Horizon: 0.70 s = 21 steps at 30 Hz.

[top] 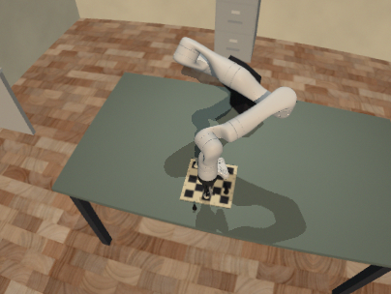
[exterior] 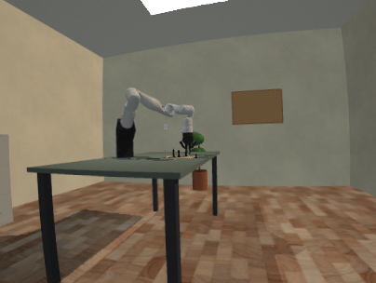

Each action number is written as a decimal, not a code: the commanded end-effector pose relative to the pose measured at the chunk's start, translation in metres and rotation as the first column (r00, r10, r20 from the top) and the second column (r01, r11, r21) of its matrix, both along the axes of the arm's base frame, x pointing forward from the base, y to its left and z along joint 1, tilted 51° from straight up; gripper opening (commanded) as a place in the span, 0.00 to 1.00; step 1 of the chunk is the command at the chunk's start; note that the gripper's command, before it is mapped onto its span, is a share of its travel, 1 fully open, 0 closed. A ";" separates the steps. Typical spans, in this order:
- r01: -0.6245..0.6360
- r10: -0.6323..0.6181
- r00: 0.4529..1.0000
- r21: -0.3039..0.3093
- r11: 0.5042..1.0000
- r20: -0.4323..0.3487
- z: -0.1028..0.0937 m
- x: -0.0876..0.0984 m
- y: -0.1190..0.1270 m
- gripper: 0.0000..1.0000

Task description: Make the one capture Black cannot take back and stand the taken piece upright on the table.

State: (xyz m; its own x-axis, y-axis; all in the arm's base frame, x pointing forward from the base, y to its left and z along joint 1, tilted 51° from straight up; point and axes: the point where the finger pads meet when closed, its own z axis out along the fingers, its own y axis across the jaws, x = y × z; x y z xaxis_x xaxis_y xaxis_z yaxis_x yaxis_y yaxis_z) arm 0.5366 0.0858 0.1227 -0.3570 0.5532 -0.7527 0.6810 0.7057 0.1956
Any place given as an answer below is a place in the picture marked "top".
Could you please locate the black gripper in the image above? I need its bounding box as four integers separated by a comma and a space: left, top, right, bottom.
197, 174, 217, 196

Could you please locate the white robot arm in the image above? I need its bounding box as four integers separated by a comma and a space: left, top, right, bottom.
173, 37, 297, 181

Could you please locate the chessboard with chess pieces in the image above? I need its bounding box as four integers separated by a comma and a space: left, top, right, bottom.
180, 159, 237, 209

